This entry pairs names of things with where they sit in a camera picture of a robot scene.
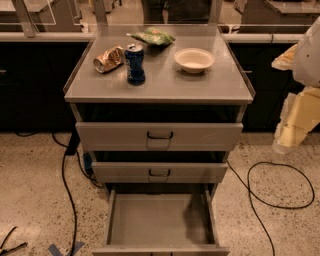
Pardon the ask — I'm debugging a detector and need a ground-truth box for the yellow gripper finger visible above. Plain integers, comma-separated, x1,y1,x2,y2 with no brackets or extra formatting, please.
272,87,320,154
271,44,297,71

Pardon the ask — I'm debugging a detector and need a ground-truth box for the blue pepsi can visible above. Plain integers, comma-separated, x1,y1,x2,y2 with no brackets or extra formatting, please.
125,44,145,85

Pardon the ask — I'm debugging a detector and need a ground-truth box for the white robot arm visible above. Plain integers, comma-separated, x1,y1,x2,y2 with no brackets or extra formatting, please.
272,18,320,154

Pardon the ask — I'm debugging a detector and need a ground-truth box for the grey drawer cabinet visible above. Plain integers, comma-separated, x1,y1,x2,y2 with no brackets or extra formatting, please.
63,23,257,256

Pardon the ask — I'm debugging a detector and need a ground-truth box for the top drawer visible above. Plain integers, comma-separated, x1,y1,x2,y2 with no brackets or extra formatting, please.
76,122,243,151

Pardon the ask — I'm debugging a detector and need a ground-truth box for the crushed gold can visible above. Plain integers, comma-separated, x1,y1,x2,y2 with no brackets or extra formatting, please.
93,45,124,74

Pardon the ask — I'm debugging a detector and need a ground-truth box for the open bottom drawer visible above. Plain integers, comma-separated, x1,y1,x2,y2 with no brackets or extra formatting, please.
92,187,230,256

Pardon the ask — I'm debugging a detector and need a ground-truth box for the middle drawer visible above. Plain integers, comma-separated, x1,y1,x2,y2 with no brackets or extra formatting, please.
92,162,227,183

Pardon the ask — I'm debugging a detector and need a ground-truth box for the white bowl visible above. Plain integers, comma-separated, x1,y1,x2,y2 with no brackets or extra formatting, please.
174,48,215,74

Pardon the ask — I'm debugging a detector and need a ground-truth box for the green chip bag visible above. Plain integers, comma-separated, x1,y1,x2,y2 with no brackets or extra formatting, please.
128,27,175,46

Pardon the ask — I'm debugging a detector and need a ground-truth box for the blue tape cross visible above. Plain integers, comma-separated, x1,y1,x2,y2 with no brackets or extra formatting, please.
48,242,85,256

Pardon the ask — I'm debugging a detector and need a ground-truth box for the black tool on floor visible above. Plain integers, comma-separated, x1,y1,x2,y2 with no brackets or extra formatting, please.
0,226,28,256

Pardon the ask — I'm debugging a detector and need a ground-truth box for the black cable right floor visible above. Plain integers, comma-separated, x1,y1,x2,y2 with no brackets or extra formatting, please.
227,160,316,256

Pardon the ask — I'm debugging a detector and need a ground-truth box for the black cable floor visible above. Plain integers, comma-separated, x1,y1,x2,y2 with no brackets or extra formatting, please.
227,160,316,256
14,131,103,256

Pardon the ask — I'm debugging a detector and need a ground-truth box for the black cable left floor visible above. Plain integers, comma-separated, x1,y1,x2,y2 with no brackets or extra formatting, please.
14,131,103,256

